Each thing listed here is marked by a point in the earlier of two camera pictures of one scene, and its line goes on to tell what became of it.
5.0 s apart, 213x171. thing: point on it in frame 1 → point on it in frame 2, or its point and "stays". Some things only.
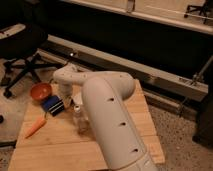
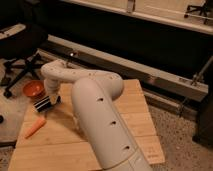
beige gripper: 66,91 → 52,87
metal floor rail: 154,80 stays
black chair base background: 202,8 stays
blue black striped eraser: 53,104 → 43,104
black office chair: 21,34 stays
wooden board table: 51,143 stays
